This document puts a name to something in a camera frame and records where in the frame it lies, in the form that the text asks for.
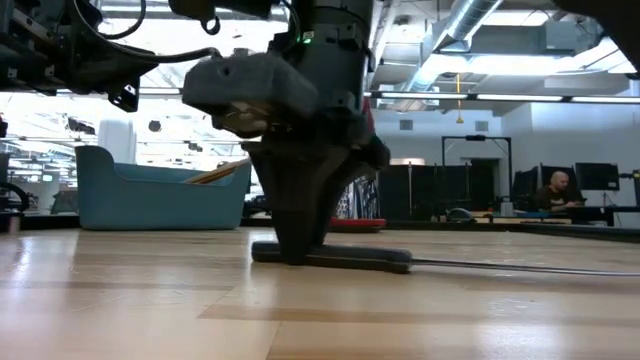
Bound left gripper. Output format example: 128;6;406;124
34;0;156;112

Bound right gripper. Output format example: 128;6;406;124
242;22;391;266

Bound black handled knife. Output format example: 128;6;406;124
250;241;640;278

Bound wooden fork spatula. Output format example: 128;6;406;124
191;158;251;182

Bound white building column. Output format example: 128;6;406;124
97;118;137;166

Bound black partition panel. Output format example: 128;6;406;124
377;164;501;221

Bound teal plastic bin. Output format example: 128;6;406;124
74;144;253;231

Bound long overhead light bar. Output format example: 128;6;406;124
138;87;640;105

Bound dark screen panel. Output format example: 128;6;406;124
512;165;586;214

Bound person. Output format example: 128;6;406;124
533;170;585;212

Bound black computer monitor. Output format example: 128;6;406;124
574;162;621;193

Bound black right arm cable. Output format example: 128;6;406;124
73;0;222;65

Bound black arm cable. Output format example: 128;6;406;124
73;0;222;65
97;0;147;41

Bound steel box grater red handle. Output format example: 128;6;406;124
329;97;387;234

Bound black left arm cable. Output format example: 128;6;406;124
97;0;147;41

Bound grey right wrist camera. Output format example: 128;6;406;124
181;51;320;140

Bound yellow hanging cord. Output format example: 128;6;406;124
453;73;465;125

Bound black metal frame stand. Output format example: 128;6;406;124
441;134;514;211

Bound silver ventilation duct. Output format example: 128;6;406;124
404;0;504;94

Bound black table frame rails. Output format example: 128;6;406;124
0;212;640;245

